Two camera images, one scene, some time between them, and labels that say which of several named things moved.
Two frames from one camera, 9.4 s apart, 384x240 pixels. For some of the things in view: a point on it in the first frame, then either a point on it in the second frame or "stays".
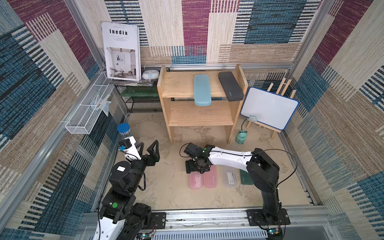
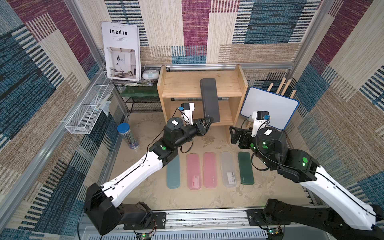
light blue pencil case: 202,90 to 173,173
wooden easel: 285,86 stays
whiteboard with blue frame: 272,108 stays
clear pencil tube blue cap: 123,129 stays
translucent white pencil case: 230,176 stays
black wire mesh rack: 135,104 stays
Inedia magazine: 123,50 stays
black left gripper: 152,157 to 206,126
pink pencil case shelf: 195,180 stays
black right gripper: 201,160 to 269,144
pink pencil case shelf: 210,178 stays
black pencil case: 231,89 to 209,97
